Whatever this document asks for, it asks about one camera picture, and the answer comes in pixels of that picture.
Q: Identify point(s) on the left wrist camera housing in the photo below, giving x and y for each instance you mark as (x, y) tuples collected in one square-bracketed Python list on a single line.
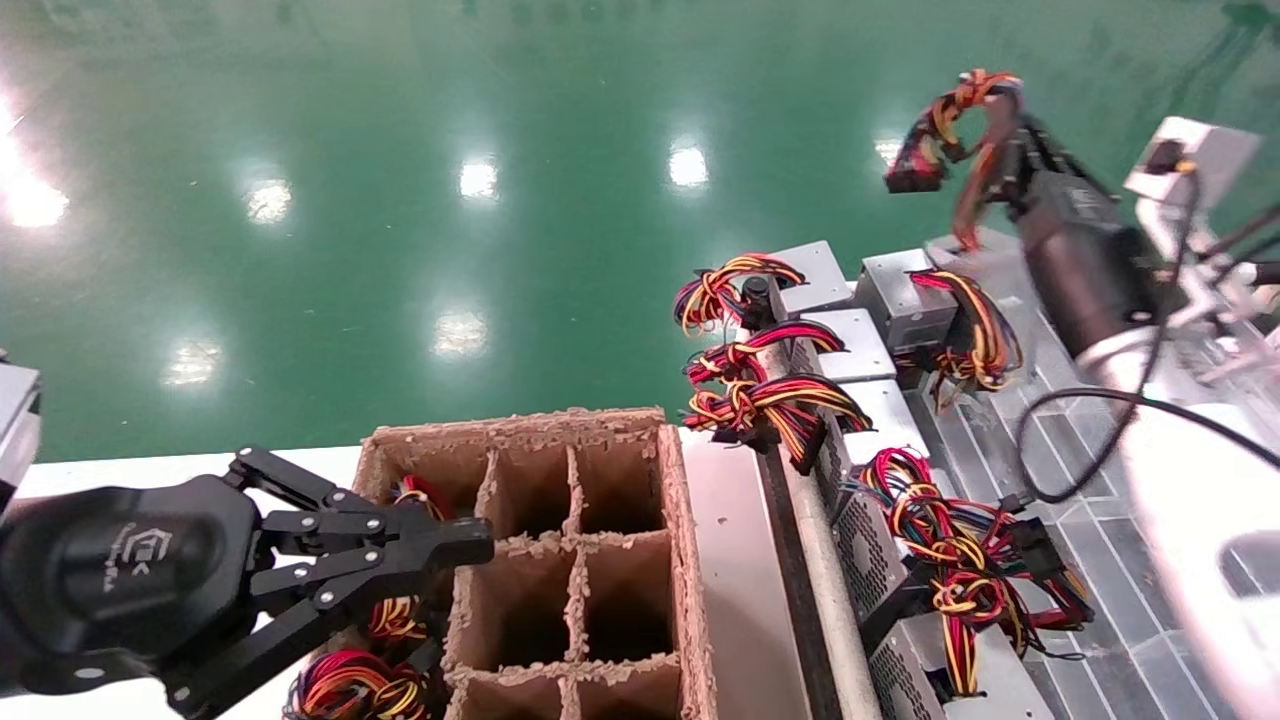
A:
[(15, 420)]

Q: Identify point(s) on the brown cardboard divider box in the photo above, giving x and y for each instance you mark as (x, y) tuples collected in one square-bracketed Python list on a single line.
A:
[(690, 560)]

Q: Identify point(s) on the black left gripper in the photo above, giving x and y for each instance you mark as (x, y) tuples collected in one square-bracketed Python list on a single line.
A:
[(110, 570)]

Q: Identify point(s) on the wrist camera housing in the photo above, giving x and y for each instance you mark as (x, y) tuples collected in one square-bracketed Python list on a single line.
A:
[(1200, 150), (15, 420)]

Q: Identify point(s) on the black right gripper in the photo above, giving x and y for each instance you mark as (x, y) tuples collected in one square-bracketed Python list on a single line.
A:
[(1090, 265)]

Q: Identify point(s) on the black cart edge bar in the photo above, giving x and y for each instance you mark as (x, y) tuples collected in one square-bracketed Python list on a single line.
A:
[(790, 580)]

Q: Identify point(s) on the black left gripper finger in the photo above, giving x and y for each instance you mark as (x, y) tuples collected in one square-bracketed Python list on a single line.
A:
[(420, 530)]

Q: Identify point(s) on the right wrist camera housing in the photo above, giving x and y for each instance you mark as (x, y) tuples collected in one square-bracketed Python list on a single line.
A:
[(1200, 150)]

